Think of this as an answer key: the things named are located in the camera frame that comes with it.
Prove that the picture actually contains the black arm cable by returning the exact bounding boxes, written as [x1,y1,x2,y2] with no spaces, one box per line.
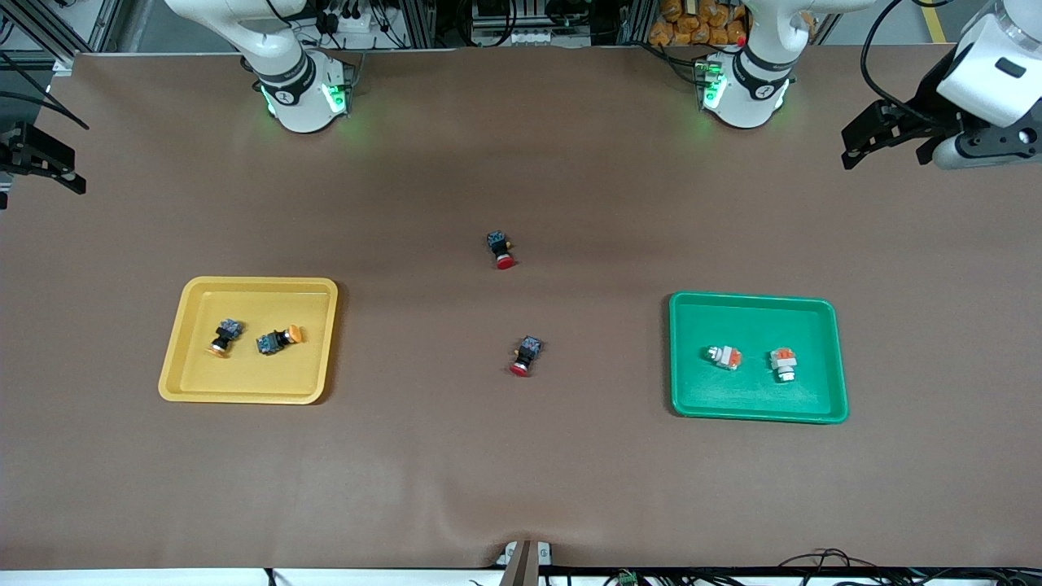
[859,0,949,107]
[0,50,90,131]

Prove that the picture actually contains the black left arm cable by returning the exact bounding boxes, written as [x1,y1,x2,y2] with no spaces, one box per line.
[859,0,949,107]

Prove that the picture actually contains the green plastic tray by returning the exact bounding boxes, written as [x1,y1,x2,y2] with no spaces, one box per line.
[669,291,850,425]

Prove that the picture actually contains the metal mat clamp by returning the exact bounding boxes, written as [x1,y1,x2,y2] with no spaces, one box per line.
[497,540,554,586]

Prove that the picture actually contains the red push button switch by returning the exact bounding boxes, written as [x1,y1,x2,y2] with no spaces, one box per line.
[486,230,519,271]
[510,335,545,378]

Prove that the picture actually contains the aluminium frame profile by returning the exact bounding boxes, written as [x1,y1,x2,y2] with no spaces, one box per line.
[0,0,107,78]

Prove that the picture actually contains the yellow push button switch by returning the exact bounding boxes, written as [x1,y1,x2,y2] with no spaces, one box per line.
[208,318,244,359]
[256,324,305,356]

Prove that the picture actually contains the white power strip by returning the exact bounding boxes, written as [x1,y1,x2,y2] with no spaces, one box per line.
[322,7,383,33]

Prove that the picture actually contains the black cable bundle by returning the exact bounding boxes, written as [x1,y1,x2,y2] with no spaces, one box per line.
[765,549,1042,586]

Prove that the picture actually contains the brown table mat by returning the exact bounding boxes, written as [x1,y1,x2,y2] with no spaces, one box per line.
[0,45,1042,571]

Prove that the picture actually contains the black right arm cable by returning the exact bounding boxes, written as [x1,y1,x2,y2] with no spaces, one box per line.
[0,50,90,131]

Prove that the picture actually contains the orange packets pile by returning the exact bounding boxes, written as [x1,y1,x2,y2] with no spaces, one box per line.
[649,0,746,47]

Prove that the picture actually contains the white box device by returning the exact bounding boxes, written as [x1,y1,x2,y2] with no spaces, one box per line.
[468,24,591,47]

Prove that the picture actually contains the yellow plastic tray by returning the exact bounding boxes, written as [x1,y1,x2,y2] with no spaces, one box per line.
[158,276,339,405]

